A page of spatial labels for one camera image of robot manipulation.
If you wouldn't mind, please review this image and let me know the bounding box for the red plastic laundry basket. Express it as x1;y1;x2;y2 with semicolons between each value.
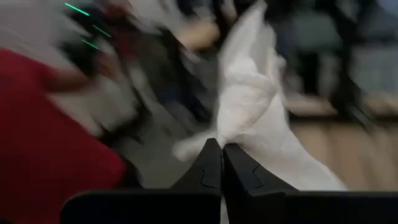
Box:
0;48;127;224

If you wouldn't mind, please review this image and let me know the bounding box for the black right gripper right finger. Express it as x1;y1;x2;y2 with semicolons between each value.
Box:
221;142;398;224

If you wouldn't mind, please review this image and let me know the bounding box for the white garment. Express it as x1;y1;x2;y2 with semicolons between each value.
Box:
172;0;348;224

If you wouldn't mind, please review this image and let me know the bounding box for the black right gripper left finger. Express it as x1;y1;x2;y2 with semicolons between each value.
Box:
60;138;223;224

